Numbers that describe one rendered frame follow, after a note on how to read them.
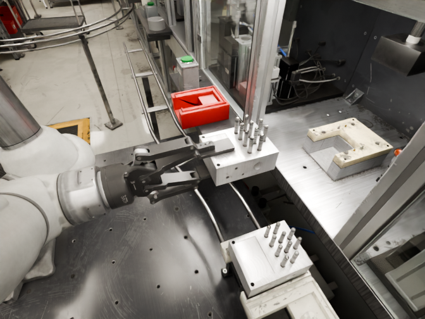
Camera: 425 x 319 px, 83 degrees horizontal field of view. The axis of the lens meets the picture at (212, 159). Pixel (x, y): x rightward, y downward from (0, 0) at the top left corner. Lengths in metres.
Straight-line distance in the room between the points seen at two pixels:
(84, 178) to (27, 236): 0.12
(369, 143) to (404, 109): 0.24
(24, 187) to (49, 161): 0.33
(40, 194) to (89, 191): 0.06
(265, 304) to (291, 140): 0.44
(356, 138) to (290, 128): 0.19
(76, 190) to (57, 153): 0.35
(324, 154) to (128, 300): 0.64
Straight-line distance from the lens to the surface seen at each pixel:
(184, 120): 0.73
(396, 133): 0.91
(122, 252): 0.79
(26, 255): 0.34
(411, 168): 0.39
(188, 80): 0.86
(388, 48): 0.61
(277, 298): 0.52
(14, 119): 0.73
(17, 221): 0.34
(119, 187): 0.41
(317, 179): 0.65
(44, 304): 0.83
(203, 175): 0.46
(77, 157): 0.79
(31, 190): 0.42
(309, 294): 0.55
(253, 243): 0.49
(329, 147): 0.74
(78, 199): 0.42
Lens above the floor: 1.37
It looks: 46 degrees down
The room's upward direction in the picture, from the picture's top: straight up
